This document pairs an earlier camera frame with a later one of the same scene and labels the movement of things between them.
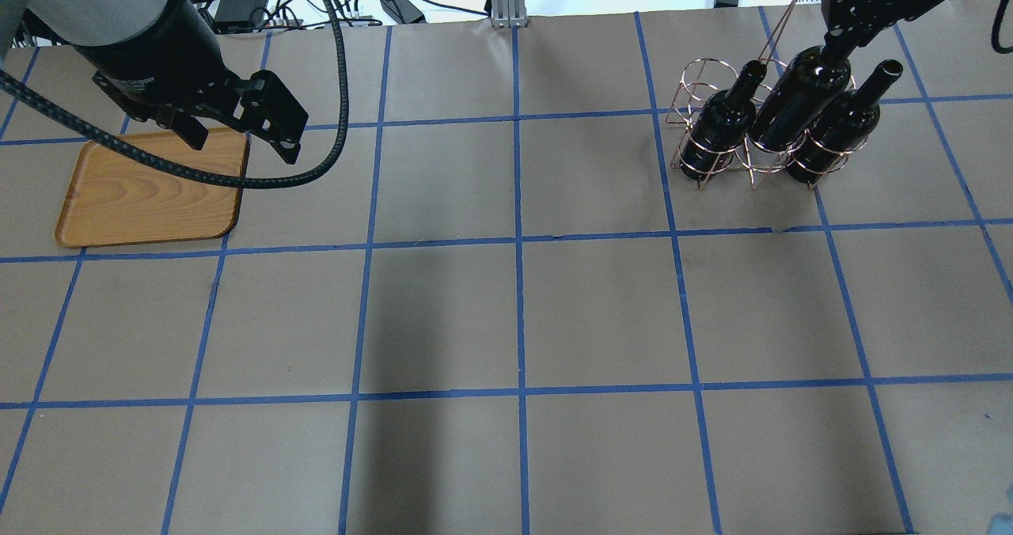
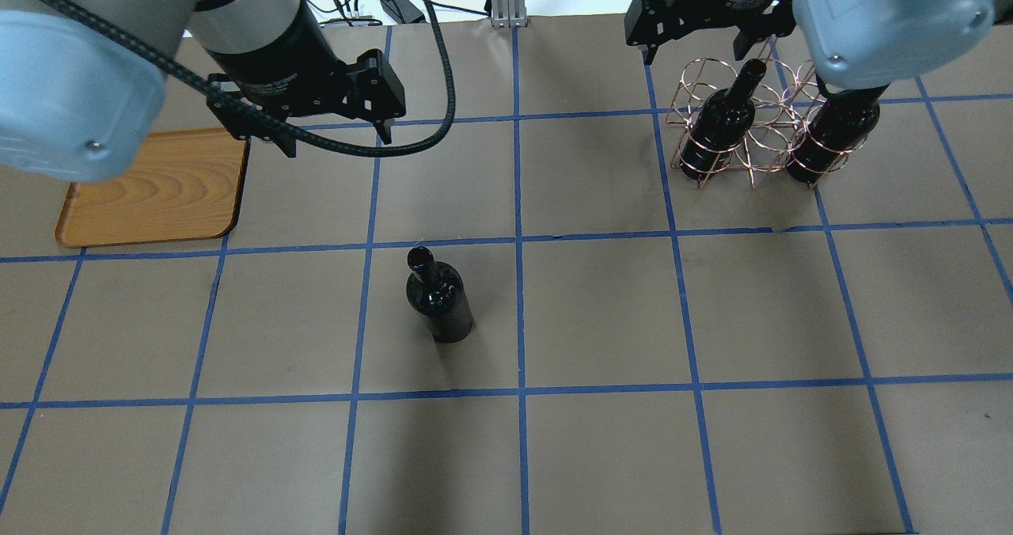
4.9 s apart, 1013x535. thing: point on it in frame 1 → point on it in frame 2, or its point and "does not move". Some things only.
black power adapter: (402, 9) does not move
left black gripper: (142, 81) → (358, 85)
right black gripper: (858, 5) → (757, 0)
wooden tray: (116, 198) does not move
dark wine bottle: (844, 129) does not move
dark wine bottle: (722, 125) does not move
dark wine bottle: (810, 83) → (436, 290)
